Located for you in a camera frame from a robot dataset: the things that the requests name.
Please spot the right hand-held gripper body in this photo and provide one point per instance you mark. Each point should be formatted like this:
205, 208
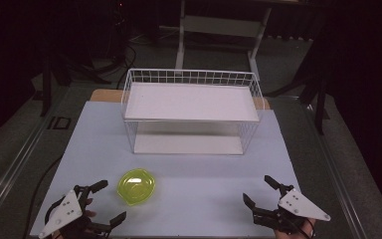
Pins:
300, 207

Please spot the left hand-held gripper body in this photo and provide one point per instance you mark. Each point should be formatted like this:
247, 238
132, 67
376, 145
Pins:
63, 209

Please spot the yellow-green plastic bowl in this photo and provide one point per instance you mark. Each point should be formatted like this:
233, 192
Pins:
136, 187

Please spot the person's left hand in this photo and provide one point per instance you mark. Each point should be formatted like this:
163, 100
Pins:
91, 208

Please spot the person's right hand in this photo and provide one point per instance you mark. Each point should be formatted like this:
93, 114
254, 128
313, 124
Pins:
299, 234

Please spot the light blue table mat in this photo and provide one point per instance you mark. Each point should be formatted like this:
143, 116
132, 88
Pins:
195, 186

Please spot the black tripod stand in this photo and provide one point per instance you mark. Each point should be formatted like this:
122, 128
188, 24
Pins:
48, 83
315, 89

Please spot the metal floor rail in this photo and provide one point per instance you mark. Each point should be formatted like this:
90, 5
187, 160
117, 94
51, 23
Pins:
335, 172
13, 166

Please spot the white metal stand frame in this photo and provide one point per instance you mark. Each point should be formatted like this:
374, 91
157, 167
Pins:
222, 25

